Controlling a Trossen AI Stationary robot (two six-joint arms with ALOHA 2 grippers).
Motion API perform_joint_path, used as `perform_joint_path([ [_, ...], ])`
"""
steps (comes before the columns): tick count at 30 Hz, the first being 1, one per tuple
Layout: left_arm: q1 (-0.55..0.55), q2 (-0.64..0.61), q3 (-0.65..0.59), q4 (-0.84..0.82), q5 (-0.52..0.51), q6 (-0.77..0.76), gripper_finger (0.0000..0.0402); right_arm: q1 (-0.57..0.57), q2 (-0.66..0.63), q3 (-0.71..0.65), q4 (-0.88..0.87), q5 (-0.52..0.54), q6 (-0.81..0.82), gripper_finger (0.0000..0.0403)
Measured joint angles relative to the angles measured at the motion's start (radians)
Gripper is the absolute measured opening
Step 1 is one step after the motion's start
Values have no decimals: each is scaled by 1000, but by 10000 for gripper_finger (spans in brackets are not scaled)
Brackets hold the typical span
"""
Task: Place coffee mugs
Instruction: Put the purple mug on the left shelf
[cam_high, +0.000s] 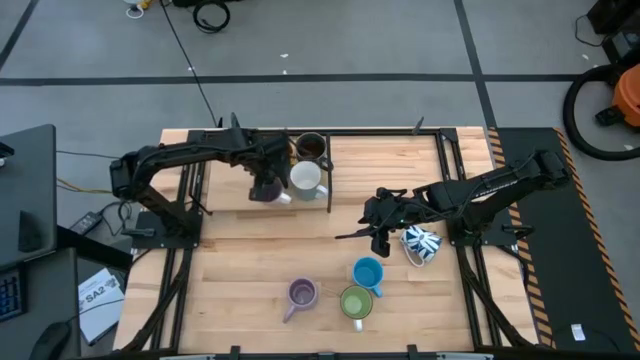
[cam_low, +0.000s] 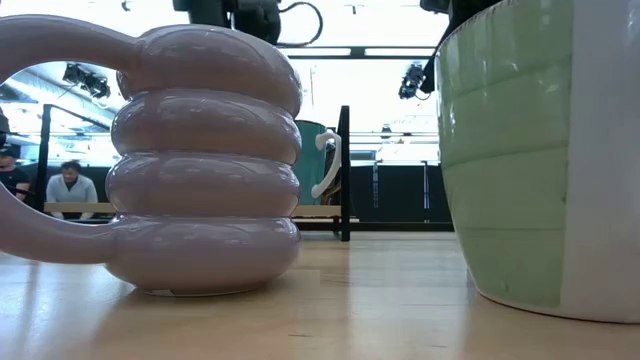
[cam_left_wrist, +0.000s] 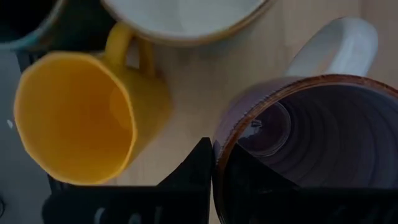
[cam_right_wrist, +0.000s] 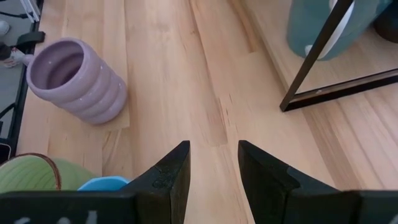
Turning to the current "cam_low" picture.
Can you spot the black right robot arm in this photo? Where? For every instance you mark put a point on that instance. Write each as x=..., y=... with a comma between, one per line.
x=465, y=10

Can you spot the black hanging ceiling fixture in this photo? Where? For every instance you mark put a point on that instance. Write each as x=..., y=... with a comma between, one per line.
x=87, y=80
x=412, y=80

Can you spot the black partition panel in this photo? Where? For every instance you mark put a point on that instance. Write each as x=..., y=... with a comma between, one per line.
x=400, y=195

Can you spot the person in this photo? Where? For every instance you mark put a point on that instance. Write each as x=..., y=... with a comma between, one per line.
x=12, y=180
x=72, y=192

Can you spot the black aluminium rig frame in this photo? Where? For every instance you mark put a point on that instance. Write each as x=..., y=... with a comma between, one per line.
x=400, y=226

